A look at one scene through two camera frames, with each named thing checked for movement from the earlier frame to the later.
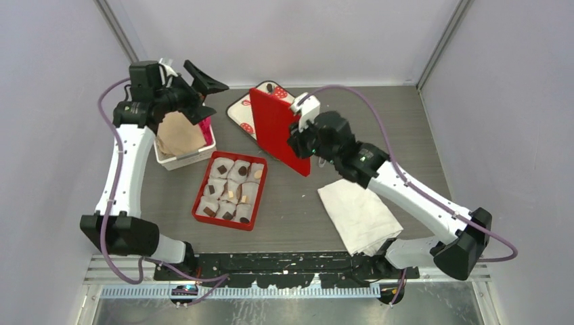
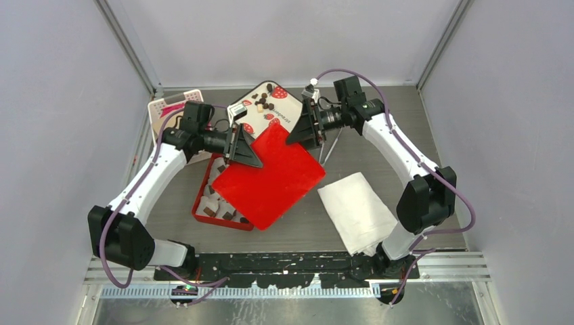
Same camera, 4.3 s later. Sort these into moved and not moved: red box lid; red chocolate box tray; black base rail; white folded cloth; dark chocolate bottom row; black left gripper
Moved: red box lid; black left gripper
Not moved: black base rail; white folded cloth; dark chocolate bottom row; red chocolate box tray
